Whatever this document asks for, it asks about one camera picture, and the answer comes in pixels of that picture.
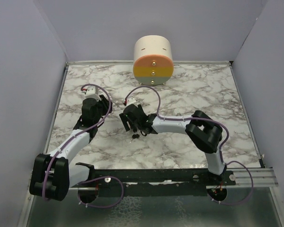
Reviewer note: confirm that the round three-drawer storage box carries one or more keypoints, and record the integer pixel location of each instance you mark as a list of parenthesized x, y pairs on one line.
[(152, 60)]

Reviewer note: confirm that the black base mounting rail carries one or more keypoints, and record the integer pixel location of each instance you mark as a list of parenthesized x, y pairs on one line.
[(152, 182)]

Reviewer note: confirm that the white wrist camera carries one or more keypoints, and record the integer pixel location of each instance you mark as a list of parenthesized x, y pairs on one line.
[(91, 92), (130, 101)]

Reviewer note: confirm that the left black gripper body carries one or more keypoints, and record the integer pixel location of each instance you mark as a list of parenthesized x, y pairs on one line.
[(103, 108)]

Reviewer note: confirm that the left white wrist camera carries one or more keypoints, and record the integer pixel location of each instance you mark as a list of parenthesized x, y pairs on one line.
[(91, 92)]

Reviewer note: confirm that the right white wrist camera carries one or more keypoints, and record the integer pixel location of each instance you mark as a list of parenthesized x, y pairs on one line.
[(130, 101)]

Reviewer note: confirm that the aluminium extrusion rail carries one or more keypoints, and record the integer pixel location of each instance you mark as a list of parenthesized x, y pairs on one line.
[(262, 177)]

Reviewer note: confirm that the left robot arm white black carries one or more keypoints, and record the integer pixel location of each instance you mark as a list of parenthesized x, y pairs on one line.
[(51, 178)]

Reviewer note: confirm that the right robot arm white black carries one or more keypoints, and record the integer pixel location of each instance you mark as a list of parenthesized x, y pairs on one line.
[(207, 135)]

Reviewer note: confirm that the black-headed key pair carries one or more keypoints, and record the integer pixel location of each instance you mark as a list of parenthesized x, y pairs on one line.
[(136, 137)]

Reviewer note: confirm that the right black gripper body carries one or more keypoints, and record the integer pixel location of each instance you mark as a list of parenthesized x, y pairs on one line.
[(132, 125)]

